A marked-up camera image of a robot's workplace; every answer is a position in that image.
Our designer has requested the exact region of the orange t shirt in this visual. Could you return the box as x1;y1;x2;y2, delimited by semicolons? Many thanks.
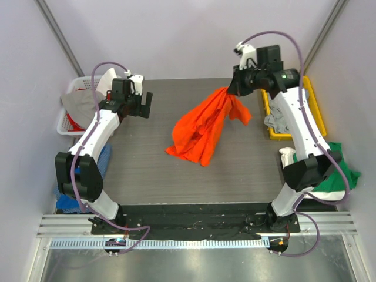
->
165;87;252;167

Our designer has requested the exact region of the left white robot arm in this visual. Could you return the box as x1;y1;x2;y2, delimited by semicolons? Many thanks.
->
55;75;153;234

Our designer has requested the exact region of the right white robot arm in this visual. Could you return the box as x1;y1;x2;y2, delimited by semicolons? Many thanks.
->
227;43;341;232

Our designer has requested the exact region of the white cloth in basket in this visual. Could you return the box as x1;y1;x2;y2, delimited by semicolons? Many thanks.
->
96;68;120;96

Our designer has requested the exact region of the white plastic basket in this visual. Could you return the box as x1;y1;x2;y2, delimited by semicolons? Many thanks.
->
56;75;113;137

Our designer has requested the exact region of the grey shirt in yellow bin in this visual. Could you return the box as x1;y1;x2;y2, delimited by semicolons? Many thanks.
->
264;87;308;135

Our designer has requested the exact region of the beige grey shirt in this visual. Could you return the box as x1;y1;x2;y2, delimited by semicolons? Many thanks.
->
61;89;96;129

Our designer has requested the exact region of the red cloth in basket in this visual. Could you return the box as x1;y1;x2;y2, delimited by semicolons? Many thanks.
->
66;113;85;132

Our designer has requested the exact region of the yellow plastic bin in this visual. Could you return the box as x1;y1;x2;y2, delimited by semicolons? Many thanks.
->
261;76;327;141

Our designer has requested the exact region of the white folded t shirt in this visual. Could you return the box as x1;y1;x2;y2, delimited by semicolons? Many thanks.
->
279;147;346;202

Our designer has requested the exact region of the green folded t shirt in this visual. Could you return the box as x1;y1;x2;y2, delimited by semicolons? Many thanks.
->
293;142;361;192

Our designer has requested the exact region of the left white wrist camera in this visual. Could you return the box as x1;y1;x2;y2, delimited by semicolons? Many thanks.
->
124;70;144;96

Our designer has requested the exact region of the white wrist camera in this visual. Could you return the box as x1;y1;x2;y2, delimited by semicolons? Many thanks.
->
234;42;257;71
124;70;144;96

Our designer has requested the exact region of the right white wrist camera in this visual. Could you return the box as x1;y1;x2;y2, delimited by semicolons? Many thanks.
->
234;42;257;71

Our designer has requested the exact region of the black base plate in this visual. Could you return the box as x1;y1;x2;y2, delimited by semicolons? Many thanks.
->
90;202;301;241

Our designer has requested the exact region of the right corner metal post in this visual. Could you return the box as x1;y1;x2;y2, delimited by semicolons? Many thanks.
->
304;0;349;73

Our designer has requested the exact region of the corner metal post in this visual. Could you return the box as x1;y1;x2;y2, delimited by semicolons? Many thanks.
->
304;0;349;73
34;0;85;76

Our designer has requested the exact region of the left corner metal post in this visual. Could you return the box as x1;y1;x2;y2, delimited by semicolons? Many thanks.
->
34;0;85;76

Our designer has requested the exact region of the aluminium rail frame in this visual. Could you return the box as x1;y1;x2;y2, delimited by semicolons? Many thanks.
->
29;205;369;281

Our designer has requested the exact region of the slotted cable duct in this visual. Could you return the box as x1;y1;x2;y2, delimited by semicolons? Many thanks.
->
50;237;270;250

